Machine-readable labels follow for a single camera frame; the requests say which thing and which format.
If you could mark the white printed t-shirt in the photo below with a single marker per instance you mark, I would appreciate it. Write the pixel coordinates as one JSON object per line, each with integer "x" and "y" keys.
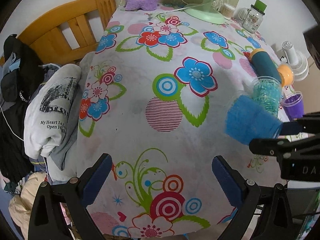
{"x": 51, "y": 119}

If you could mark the glass mason jar mug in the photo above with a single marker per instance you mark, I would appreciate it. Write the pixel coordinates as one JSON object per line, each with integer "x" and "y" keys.
{"x": 252, "y": 17}

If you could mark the teal speckled clear cup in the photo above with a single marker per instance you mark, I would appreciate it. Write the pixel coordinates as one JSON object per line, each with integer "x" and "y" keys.
{"x": 266, "y": 91}

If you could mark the white small fan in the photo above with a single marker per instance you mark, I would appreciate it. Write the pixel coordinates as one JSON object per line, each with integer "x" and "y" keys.
{"x": 296, "y": 60}

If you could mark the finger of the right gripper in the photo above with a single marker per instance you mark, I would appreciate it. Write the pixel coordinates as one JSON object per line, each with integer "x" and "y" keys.
{"x": 276, "y": 147}
{"x": 309, "y": 123}

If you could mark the blue plastic cup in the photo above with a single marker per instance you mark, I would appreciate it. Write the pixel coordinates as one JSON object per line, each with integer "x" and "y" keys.
{"x": 246, "y": 120}

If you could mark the orange plastic cup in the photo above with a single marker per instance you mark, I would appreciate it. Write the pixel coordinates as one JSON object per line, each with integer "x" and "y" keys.
{"x": 286, "y": 74}

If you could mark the floral tablecloth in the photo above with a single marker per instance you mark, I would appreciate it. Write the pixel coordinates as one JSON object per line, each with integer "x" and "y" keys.
{"x": 155, "y": 100}

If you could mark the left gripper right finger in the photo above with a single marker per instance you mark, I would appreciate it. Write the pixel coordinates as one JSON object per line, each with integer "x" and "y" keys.
{"x": 275, "y": 219}

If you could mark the cotton swab container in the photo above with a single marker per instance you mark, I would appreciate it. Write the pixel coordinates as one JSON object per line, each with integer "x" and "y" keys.
{"x": 227, "y": 11}

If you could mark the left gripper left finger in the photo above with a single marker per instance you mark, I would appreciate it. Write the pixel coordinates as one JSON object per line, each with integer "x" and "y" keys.
{"x": 47, "y": 220}

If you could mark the dark teal cup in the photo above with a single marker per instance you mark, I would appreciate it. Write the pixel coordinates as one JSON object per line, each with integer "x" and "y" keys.
{"x": 263, "y": 64}

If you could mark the black clothing pile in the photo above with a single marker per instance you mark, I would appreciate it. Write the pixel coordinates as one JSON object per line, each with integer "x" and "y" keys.
{"x": 22, "y": 74}

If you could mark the wooden chair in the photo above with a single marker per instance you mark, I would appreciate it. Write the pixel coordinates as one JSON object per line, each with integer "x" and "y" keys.
{"x": 60, "y": 31}

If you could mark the purple plastic cup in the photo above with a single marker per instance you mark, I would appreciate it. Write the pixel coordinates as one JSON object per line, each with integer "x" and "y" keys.
{"x": 293, "y": 105}

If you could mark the beige jacket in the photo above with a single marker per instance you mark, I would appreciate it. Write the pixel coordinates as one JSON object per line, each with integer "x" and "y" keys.
{"x": 20, "y": 206}

